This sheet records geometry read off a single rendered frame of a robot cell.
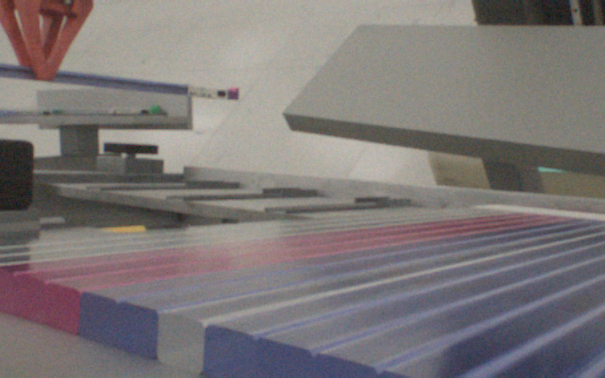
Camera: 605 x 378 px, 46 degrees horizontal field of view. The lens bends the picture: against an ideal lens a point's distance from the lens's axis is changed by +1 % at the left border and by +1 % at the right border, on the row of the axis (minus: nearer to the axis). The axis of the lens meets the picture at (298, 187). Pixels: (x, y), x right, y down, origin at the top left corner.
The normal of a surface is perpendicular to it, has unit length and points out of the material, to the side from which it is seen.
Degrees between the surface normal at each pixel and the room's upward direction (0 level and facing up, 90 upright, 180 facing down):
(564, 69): 0
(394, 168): 0
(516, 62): 0
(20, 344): 45
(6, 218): 90
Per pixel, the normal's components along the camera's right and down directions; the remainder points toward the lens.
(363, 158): -0.38, -0.70
